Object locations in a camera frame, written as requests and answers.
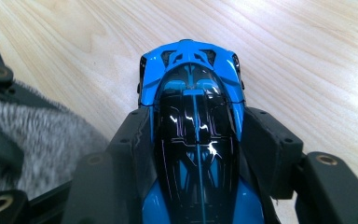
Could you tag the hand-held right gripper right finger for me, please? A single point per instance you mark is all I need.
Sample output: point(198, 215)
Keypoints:
point(270, 149)

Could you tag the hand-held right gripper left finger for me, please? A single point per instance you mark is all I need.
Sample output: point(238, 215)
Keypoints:
point(121, 174)

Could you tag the grey towel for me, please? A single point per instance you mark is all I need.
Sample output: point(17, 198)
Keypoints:
point(52, 140)

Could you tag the blue toy car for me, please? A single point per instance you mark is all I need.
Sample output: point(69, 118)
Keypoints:
point(195, 140)

